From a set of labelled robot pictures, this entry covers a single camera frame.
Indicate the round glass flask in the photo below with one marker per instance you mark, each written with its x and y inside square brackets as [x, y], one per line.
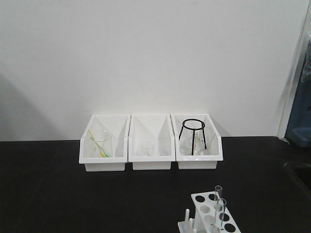
[189, 148]

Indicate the glass beaker in left bin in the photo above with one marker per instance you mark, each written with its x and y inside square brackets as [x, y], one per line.
[103, 143]

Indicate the left white storage bin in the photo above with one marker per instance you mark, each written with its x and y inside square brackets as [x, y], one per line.
[104, 143]

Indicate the middle white storage bin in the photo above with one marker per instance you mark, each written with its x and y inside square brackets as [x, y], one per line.
[157, 128]

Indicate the small beaker in middle bin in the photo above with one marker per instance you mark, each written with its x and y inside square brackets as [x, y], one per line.
[147, 148]

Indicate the white storage bin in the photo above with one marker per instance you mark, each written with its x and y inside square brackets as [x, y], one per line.
[104, 143]
[157, 128]
[208, 158]

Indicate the bag of grey pegs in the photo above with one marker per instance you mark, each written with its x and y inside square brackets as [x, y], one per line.
[306, 72]

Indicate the white test tube rack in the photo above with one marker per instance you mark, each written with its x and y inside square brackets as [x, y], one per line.
[205, 207]

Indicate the yellow-green stirring rod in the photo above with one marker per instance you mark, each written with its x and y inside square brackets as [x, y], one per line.
[98, 144]

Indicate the black lab sink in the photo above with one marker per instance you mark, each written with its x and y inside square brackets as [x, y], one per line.
[300, 173]

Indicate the black wire tripod stand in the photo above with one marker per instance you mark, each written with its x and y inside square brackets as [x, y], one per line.
[192, 127]

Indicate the blue-grey pegboard drying rack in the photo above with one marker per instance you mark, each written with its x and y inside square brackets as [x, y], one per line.
[298, 129]

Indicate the tall glass test tube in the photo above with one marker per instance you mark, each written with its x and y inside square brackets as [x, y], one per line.
[217, 193]

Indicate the right white storage bin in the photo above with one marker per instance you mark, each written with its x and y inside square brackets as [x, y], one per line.
[208, 158]

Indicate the short glass test tube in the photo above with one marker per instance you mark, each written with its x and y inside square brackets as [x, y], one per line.
[219, 213]

